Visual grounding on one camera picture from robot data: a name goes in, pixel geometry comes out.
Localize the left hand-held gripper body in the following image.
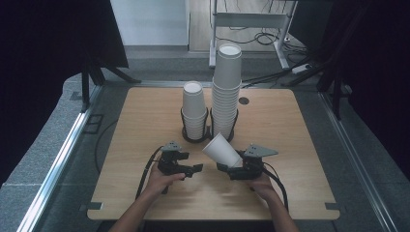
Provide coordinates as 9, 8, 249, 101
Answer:
157, 140, 188, 177

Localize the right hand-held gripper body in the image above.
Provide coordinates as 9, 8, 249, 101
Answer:
227, 143, 278, 181

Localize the white paper cup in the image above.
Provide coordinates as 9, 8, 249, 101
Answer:
201, 132, 244, 169

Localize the black wire cup holder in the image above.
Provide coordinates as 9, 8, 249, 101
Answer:
179, 107, 240, 144

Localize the short stack of white cups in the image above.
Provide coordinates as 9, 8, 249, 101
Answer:
181, 80, 208, 141

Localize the tall stack of white cups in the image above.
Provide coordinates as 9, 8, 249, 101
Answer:
211, 43, 243, 142

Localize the person's right hand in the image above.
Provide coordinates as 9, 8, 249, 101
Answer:
246, 173, 278, 202

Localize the person's left hand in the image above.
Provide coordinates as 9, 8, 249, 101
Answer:
144, 162, 187, 199

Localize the white power strip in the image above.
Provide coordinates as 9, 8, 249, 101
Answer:
291, 63, 313, 74

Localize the black tripod stand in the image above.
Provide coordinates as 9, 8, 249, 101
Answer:
80, 54, 142, 113

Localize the black metal stand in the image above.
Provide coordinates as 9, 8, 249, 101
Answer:
317, 64, 343, 121

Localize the dark curtain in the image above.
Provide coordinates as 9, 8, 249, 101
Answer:
0, 0, 130, 189
289, 0, 410, 182

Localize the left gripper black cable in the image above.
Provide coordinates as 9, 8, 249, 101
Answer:
134, 145, 164, 200

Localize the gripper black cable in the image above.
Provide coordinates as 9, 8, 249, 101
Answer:
261, 161, 290, 213
134, 145, 164, 200

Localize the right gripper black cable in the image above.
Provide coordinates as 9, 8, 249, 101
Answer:
261, 161, 290, 213

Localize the thin black floor cable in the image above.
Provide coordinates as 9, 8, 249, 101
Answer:
94, 119, 119, 175

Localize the aluminium floor rail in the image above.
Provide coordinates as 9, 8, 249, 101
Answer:
17, 85, 103, 232
318, 91, 399, 232

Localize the black floor cable bundle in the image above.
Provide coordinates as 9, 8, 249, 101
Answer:
216, 27, 310, 55

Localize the white metal desk frame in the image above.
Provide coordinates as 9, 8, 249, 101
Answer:
208, 0, 298, 71

